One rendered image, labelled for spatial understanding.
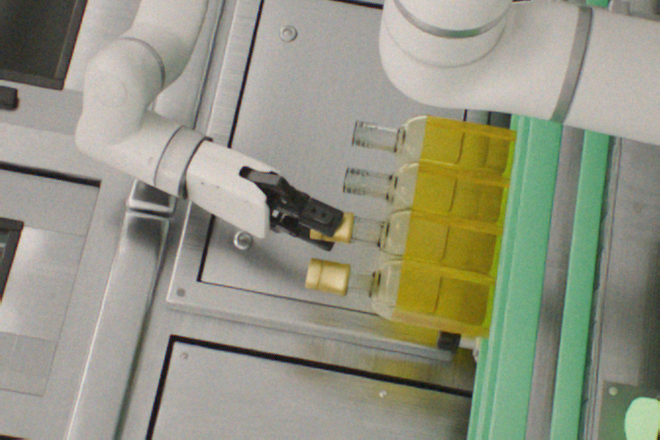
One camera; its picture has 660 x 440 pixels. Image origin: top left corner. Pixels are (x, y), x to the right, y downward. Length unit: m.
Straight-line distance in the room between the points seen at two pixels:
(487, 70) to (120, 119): 0.50
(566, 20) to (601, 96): 0.07
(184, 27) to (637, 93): 0.60
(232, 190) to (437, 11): 0.49
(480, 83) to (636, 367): 0.35
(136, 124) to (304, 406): 0.38
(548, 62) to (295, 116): 0.64
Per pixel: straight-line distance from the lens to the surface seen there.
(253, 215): 1.44
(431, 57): 1.03
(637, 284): 1.32
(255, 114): 1.64
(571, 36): 1.06
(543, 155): 1.36
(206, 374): 1.57
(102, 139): 1.47
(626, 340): 1.30
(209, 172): 1.42
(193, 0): 1.47
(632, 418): 1.23
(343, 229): 1.44
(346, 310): 1.55
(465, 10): 0.99
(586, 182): 1.36
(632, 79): 1.06
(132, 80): 1.41
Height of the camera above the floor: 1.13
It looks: 1 degrees up
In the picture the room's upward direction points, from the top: 79 degrees counter-clockwise
